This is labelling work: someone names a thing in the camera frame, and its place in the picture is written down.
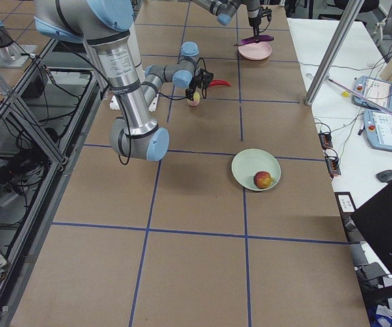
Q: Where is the aluminium frame post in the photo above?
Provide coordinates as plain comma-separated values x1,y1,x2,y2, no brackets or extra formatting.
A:
304,0,364,106

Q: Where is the blue teach pendant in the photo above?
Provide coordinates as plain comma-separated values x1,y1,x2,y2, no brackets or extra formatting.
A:
363,109,392,152
353,76,392,111

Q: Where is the orange black connector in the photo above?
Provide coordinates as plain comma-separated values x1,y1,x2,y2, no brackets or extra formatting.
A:
325,154,342,178
318,132,333,149

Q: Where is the pink plate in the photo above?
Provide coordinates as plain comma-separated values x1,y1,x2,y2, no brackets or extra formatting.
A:
238,42,272,61

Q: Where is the black computer mouse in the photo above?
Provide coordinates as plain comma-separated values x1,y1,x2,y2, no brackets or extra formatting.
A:
376,170,392,183

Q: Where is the green plate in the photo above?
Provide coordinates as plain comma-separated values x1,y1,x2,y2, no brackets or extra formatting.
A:
231,149,282,191

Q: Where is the reach grabber stick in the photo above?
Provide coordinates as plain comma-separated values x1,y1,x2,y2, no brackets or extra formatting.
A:
323,75,392,116

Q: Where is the white side table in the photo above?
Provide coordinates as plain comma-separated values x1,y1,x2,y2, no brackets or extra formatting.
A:
286,17,392,307

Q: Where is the white label card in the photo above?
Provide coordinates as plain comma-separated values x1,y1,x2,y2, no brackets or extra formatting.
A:
335,191,357,214

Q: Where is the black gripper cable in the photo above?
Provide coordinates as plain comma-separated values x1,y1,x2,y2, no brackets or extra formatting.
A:
157,57,210,102

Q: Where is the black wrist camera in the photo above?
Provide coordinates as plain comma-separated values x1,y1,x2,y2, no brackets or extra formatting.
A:
200,70,214,90
260,7,272,22

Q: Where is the yellow pink peach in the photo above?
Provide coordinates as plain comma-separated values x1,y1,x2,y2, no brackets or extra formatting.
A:
187,91,200,107

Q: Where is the aluminium table frame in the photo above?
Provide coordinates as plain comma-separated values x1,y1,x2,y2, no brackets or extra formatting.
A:
0,40,102,326

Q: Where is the purple eggplant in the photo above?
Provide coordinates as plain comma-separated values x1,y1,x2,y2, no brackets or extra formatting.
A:
235,35,275,46

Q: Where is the upper orange black connector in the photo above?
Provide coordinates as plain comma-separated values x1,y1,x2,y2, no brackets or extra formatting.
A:
318,132,333,149

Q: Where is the white power strip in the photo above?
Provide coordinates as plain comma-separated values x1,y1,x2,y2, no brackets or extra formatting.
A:
0,190,19,208

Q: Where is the red chili pepper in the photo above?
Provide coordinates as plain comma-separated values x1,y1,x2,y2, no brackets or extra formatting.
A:
209,80,231,88

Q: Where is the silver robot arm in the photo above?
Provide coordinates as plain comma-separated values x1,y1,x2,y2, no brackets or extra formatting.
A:
35,1,205,161
193,0,263,42

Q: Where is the upper blue teach pendant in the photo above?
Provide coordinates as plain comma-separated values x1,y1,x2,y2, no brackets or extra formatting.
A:
353,76,392,111

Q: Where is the lower blue teach pendant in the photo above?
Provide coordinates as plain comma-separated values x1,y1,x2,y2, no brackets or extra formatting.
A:
363,109,392,152

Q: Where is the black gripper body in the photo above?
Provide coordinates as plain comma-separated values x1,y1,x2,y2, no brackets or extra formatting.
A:
190,72,206,91
248,6,261,29

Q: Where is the lower orange black connector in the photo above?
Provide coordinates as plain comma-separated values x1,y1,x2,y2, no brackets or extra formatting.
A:
325,154,342,178

